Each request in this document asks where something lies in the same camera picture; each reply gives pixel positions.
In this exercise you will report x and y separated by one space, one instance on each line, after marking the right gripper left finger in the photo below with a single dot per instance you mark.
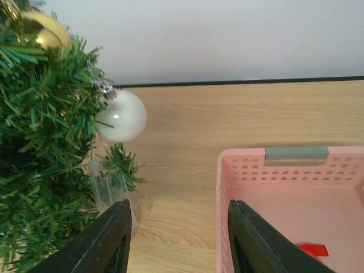
102 247

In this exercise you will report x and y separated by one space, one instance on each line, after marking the red ribbon bow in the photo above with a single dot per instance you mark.
316 251

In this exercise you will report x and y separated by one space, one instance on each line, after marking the small green christmas tree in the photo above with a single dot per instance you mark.
49 101

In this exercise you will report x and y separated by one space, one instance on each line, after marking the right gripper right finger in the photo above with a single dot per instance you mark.
256 246

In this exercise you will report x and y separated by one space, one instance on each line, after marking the white ball ornament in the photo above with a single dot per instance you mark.
124 118

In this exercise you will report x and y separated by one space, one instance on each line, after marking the clear battery box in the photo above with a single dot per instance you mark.
109 187

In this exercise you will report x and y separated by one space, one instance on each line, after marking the pink plastic basket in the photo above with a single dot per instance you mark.
309 194

